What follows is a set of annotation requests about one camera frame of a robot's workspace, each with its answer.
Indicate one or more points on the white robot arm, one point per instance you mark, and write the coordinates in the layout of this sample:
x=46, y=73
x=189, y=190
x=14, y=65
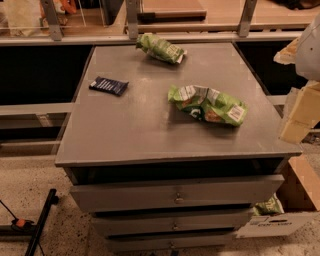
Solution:
x=307, y=60

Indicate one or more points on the green rice chip bag near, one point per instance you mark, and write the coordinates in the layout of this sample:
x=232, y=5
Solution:
x=208, y=104

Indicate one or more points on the green chip bag far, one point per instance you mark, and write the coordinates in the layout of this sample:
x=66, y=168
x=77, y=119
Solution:
x=160, y=48

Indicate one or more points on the green bag on floor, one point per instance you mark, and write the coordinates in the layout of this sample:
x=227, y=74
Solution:
x=271, y=207

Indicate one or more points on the grey drawer cabinet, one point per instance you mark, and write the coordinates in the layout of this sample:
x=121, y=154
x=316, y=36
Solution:
x=139, y=136

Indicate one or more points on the dark blue snack wrapper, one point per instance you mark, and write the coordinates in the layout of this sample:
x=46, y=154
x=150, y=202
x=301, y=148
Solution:
x=109, y=86

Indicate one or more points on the middle grey drawer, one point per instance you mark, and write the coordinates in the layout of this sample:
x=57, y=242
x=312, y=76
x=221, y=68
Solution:
x=171, y=222

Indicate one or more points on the grey drawer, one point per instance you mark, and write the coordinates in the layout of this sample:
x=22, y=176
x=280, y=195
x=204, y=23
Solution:
x=175, y=241
x=171, y=222
x=175, y=193

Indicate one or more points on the top grey drawer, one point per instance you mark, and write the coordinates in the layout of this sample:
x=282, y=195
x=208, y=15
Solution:
x=175, y=193

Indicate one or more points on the wooden board on shelf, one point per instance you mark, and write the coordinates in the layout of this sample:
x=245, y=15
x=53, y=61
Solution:
x=166, y=10

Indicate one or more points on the bottom grey drawer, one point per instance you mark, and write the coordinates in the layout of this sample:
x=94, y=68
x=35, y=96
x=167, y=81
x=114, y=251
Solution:
x=175, y=241

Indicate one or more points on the crumpled tan paper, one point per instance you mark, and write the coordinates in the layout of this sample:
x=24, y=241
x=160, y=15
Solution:
x=287, y=55

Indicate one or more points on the brown cardboard box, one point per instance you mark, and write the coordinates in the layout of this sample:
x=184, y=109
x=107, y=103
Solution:
x=301, y=188

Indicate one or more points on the white cardboard box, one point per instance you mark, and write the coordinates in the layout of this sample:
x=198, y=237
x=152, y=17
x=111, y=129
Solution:
x=278, y=225

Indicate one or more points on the black metal stand leg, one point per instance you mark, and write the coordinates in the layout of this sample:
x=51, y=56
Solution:
x=28, y=229

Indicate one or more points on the grey metal shelf frame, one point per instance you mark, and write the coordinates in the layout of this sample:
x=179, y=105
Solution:
x=46, y=22

